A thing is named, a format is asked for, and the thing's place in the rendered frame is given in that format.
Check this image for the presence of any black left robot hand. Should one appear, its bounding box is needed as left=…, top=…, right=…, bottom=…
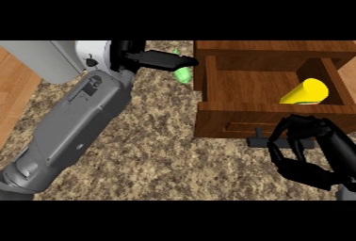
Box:
left=109, top=40, right=200, bottom=72

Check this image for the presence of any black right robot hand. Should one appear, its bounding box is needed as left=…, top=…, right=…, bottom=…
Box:
left=267, top=114, right=356, bottom=192

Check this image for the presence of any brown wooden drawer front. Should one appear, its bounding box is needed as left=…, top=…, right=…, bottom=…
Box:
left=193, top=101, right=356, bottom=139

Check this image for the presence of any green vegetable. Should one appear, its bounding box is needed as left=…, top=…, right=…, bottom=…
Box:
left=171, top=47, right=193, bottom=86

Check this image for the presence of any brown wooden cabinet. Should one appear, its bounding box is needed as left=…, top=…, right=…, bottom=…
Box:
left=193, top=40, right=356, bottom=105

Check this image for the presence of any dark grey drawer handle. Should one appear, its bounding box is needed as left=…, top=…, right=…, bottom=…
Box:
left=246, top=126, right=317, bottom=149

